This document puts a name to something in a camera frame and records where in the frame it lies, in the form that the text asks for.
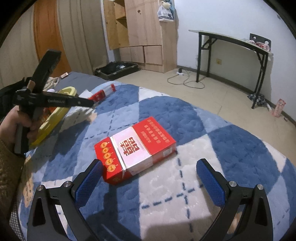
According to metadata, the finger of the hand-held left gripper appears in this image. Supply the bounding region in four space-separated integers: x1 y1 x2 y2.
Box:
69 97 95 108

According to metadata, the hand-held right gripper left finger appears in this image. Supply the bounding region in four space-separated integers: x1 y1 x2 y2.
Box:
26 159 103 241

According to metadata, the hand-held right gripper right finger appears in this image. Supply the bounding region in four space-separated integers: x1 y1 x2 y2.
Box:
196 158 274 241

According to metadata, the yellow plastic tray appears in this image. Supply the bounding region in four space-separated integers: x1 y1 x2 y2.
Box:
30 86 78 146

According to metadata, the red white cigarette pack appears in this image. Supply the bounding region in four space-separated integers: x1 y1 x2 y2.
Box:
94 116 177 185

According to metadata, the person's left forearm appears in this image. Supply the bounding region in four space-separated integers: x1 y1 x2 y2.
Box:
0 139 26 220

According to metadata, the person's left hand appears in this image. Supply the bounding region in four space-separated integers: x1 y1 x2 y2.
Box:
0 79 43 149

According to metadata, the beige garment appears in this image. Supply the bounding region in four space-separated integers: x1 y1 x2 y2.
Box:
44 76 62 92

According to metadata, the dark red cigarette box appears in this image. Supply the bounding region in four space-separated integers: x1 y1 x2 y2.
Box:
88 90 106 103

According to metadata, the beige curtain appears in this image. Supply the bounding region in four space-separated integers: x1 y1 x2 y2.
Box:
57 0 109 76
0 7 38 88

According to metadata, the orange wooden door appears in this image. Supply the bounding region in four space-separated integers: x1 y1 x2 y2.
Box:
33 0 72 77

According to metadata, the blue white checked blanket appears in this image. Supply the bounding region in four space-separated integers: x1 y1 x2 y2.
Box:
9 81 296 241

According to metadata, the black suitcase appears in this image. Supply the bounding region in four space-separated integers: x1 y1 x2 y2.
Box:
94 61 139 81

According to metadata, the light wooden wardrobe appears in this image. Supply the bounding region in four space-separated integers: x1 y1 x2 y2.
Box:
103 0 178 73

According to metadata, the checked cloth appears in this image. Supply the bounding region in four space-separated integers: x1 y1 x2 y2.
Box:
247 93 270 108

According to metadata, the pink snack packet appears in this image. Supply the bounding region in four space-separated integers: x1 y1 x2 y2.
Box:
273 98 287 118

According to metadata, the white plastic bag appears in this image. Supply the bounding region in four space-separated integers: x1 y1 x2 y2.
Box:
158 0 175 23

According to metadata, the black-legged folding table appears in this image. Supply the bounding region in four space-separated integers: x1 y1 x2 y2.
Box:
188 30 274 109

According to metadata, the black holder with holes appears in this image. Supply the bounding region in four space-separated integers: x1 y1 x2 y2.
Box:
249 33 271 47

